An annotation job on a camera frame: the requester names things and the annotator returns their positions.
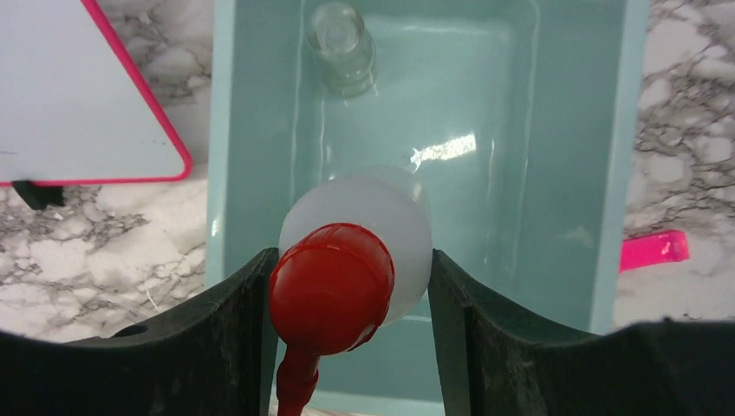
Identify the pink highlighter marker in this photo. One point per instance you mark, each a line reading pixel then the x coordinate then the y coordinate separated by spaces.
pixel 661 247

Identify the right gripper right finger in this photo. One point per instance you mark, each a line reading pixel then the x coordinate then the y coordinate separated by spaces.
pixel 496 357

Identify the small clear glass flask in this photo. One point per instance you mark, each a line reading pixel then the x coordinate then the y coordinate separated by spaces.
pixel 343 48

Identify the pink framed whiteboard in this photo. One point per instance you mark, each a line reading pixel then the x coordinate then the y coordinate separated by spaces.
pixel 75 109

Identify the red capped squeeze bottle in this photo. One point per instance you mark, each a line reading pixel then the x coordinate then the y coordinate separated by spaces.
pixel 355 253

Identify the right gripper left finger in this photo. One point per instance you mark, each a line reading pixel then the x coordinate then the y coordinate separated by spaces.
pixel 213 354

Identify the teal plastic bin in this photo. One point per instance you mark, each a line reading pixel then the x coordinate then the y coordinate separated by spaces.
pixel 517 117

